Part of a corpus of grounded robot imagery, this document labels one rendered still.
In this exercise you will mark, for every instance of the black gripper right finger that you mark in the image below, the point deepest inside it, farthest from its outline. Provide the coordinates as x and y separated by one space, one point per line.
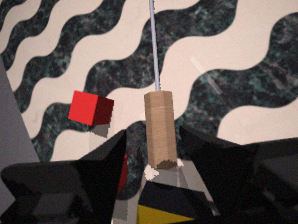
227 169

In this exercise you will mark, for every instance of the red block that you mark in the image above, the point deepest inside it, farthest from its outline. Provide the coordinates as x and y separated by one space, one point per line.
123 179
90 109

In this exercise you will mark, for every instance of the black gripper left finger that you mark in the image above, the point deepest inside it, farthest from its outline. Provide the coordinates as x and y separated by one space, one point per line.
94 178

